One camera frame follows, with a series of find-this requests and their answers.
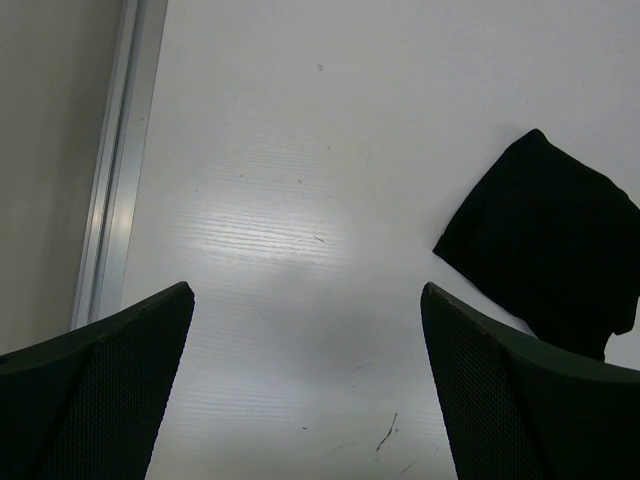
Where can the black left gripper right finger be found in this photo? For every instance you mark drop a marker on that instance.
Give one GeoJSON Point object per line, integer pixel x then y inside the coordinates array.
{"type": "Point", "coordinates": [515, 407]}

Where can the aluminium table edge rail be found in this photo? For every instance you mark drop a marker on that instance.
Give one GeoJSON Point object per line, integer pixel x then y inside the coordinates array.
{"type": "Point", "coordinates": [119, 161]}

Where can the black skirt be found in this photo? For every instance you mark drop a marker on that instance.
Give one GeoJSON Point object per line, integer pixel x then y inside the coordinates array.
{"type": "Point", "coordinates": [553, 242]}

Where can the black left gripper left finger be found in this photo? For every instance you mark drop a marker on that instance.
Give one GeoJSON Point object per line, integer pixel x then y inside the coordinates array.
{"type": "Point", "coordinates": [89, 404]}

